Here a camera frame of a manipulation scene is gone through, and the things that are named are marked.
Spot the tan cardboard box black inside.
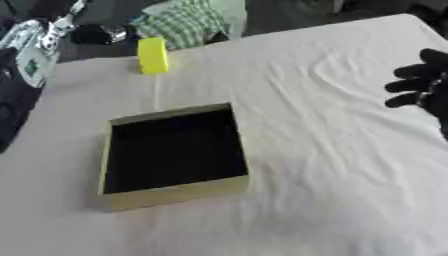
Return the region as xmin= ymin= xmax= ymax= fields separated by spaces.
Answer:
xmin=96 ymin=102 xmax=252 ymax=213

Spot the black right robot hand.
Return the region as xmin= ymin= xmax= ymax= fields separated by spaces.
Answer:
xmin=383 ymin=48 xmax=448 ymax=141

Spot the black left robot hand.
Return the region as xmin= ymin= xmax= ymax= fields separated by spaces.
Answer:
xmin=68 ymin=23 xmax=140 ymax=46

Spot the green white checked cloth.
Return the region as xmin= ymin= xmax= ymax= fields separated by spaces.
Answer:
xmin=136 ymin=0 xmax=249 ymax=51

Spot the yellow rectangular block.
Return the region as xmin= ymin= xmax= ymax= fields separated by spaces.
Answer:
xmin=136 ymin=36 xmax=172 ymax=76

